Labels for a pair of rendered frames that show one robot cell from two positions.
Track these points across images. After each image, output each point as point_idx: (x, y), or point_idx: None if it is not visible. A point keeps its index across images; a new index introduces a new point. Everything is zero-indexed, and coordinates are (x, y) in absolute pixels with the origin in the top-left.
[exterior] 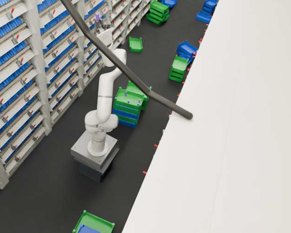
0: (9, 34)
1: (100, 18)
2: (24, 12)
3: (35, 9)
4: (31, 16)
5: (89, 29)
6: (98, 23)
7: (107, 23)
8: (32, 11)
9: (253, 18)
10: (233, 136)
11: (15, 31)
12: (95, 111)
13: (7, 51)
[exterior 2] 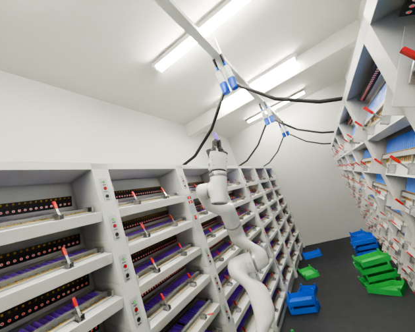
0: (409, 151)
1: (213, 139)
2: (400, 118)
3: None
4: None
5: (210, 128)
6: (217, 143)
7: (208, 149)
8: None
9: None
10: None
11: None
12: (248, 240)
13: (407, 176)
